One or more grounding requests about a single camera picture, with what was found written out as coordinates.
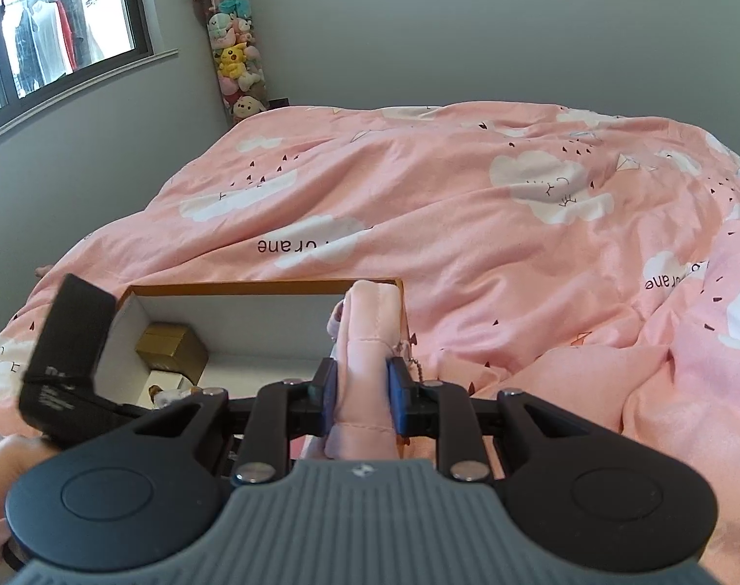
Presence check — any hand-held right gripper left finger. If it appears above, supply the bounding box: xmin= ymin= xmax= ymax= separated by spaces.
xmin=125 ymin=358 xmax=340 ymax=484

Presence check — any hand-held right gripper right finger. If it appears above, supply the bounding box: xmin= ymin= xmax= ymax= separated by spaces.
xmin=387 ymin=356 xmax=595 ymax=484

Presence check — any pink fabric pouch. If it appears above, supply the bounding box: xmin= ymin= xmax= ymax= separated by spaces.
xmin=323 ymin=280 xmax=426 ymax=462

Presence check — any orange cardboard box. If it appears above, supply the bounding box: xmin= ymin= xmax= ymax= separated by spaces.
xmin=96 ymin=277 xmax=408 ymax=424

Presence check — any small brown cardboard box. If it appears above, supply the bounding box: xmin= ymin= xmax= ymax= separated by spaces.
xmin=134 ymin=323 xmax=209 ymax=374

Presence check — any brown plush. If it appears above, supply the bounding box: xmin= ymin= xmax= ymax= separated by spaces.
xmin=147 ymin=384 xmax=203 ymax=412

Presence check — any person's left hand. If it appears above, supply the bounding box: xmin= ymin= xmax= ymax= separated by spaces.
xmin=0 ymin=436 xmax=64 ymax=524

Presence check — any pink cloud-print duvet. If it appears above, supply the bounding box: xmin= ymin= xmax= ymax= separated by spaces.
xmin=0 ymin=100 xmax=740 ymax=585

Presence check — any hanging dark garment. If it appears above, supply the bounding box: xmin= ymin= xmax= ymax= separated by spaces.
xmin=10 ymin=9 xmax=39 ymax=95

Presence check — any hanging red garment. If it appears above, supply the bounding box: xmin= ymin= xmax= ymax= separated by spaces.
xmin=56 ymin=0 xmax=81 ymax=73

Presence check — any hanging white shirt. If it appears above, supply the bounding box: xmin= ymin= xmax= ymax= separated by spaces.
xmin=29 ymin=0 xmax=66 ymax=83

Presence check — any window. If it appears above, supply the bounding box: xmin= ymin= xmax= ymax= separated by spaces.
xmin=0 ymin=0 xmax=181 ymax=148

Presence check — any yellow plush toy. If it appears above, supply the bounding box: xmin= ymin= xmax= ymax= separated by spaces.
xmin=216 ymin=44 xmax=249 ymax=78

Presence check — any clear tube of plush toys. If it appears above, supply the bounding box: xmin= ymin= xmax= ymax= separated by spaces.
xmin=191 ymin=0 xmax=270 ymax=126

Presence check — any pale green plush toy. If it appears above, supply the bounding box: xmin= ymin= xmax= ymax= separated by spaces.
xmin=207 ymin=14 xmax=237 ymax=43

